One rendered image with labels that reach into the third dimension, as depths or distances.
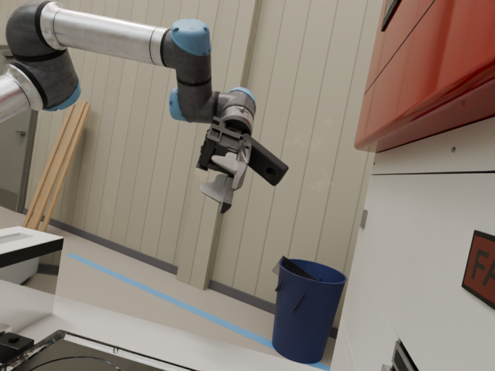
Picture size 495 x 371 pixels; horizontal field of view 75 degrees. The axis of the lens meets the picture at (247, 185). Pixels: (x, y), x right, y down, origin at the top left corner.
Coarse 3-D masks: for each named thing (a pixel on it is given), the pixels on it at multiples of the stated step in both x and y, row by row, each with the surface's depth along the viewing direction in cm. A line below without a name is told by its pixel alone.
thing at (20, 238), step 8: (0, 232) 54; (8, 232) 54; (16, 232) 55; (24, 232) 56; (32, 232) 57; (40, 232) 57; (0, 240) 51; (8, 240) 52; (16, 240) 52; (24, 240) 52; (32, 240) 53; (40, 240) 53; (48, 240) 54; (0, 248) 47; (8, 248) 47; (16, 248) 48
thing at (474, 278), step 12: (480, 240) 25; (480, 252) 25; (492, 252) 23; (468, 264) 26; (480, 264) 24; (492, 264) 23; (468, 276) 26; (480, 276) 24; (492, 276) 23; (480, 288) 24; (492, 288) 22; (492, 300) 22
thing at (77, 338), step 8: (64, 336) 39; (72, 336) 39; (80, 336) 39; (88, 344) 38; (96, 344) 38; (104, 344) 38; (112, 344) 39; (112, 352) 38; (120, 352) 38; (128, 352) 38; (136, 352) 38; (136, 360) 37; (144, 360) 37; (152, 360) 37; (160, 360) 37; (160, 368) 37; (168, 368) 37; (176, 368) 37; (184, 368) 37
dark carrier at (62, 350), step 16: (48, 352) 36; (64, 352) 36; (80, 352) 37; (96, 352) 37; (16, 368) 33; (32, 368) 33; (48, 368) 34; (64, 368) 34; (80, 368) 34; (96, 368) 35; (112, 368) 35; (128, 368) 36; (144, 368) 36
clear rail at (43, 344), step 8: (48, 336) 38; (56, 336) 38; (40, 344) 36; (48, 344) 37; (24, 352) 35; (32, 352) 35; (40, 352) 36; (16, 360) 33; (24, 360) 34; (0, 368) 32; (8, 368) 32
